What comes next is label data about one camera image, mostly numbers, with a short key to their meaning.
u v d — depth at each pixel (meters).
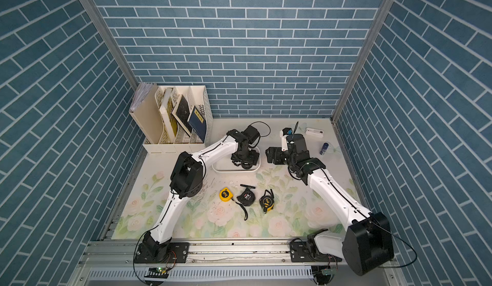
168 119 0.93
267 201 0.84
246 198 0.85
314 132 1.11
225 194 0.87
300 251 0.74
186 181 0.59
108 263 0.73
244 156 0.84
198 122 1.05
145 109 0.89
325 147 0.99
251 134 0.80
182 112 1.01
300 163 0.61
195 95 1.05
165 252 0.67
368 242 0.41
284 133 0.75
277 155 0.72
